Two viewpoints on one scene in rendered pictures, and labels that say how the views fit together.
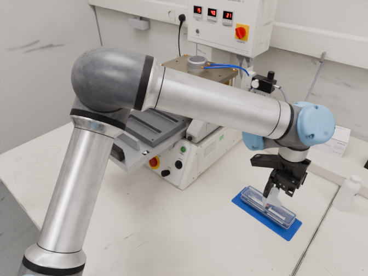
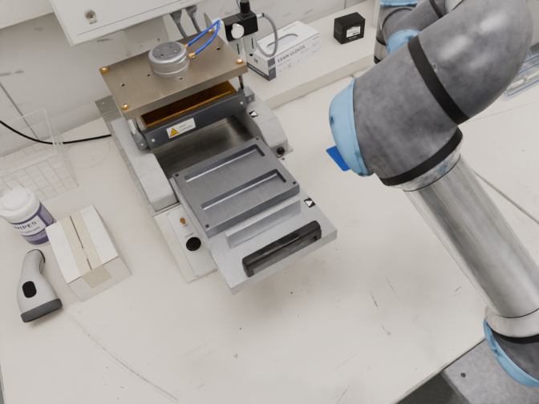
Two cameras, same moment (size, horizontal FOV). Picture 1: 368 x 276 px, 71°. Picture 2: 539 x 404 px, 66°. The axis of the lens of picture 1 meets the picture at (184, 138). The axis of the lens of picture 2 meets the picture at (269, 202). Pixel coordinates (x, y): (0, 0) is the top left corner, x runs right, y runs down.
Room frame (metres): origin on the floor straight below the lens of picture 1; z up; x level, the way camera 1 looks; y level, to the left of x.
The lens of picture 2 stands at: (0.49, 0.60, 1.60)
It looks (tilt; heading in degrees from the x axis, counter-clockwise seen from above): 51 degrees down; 294
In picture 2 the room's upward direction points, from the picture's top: 7 degrees counter-clockwise
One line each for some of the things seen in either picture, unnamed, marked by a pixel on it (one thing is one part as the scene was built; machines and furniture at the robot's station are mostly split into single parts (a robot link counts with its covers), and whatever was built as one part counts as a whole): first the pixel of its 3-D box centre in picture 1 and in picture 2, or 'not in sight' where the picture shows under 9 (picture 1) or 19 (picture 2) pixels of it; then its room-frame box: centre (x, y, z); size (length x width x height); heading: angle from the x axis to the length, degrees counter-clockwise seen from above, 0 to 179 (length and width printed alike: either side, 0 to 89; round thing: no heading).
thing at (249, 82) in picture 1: (260, 88); (240, 33); (0.92, -0.30, 1.05); 0.15 x 0.05 x 0.15; 48
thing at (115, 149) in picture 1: (107, 145); (282, 248); (0.64, 0.24, 0.99); 0.15 x 0.02 x 0.04; 48
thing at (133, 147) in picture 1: (141, 131); (246, 202); (0.74, 0.15, 0.97); 0.30 x 0.22 x 0.08; 138
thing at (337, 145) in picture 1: (317, 134); (283, 49); (0.90, -0.58, 0.83); 0.23 x 0.12 x 0.07; 58
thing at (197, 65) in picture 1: (205, 73); (177, 66); (0.98, -0.09, 1.08); 0.31 x 0.24 x 0.13; 48
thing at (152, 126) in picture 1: (150, 122); (235, 183); (0.78, 0.12, 0.98); 0.20 x 0.17 x 0.03; 48
